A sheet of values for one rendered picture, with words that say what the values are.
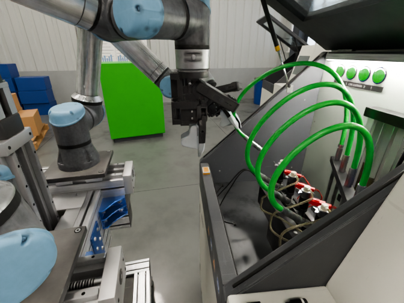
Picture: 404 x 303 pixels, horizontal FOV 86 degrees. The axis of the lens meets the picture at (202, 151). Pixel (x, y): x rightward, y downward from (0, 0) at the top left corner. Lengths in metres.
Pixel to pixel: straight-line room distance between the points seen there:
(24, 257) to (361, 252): 0.54
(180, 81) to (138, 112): 3.47
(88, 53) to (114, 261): 0.72
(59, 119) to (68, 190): 0.28
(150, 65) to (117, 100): 3.14
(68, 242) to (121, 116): 3.42
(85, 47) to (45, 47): 6.57
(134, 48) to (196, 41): 0.35
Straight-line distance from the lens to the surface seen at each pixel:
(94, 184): 0.97
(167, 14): 0.43
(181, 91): 0.51
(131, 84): 3.87
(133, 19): 0.40
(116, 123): 3.99
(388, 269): 0.52
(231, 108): 0.53
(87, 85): 0.99
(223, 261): 0.63
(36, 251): 0.36
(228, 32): 7.51
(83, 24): 0.51
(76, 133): 0.91
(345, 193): 0.71
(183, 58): 0.49
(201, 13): 0.49
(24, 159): 0.79
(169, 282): 1.76
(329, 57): 1.06
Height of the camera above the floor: 1.44
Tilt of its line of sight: 24 degrees down
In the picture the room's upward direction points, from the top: straight up
